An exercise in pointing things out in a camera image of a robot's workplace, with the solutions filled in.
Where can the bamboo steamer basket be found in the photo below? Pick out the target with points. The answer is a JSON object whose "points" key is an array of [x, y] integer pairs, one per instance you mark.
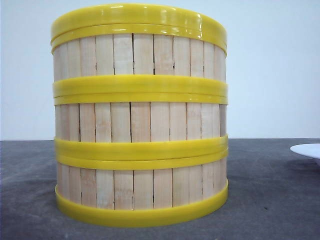
{"points": [[141, 198], [136, 63]]}

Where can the white plate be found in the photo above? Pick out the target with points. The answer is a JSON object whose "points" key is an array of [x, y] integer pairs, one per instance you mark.
{"points": [[311, 150]]}

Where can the woven bamboo steamer lid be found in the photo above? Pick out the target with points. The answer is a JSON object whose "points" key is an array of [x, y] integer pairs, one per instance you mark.
{"points": [[138, 13]]}

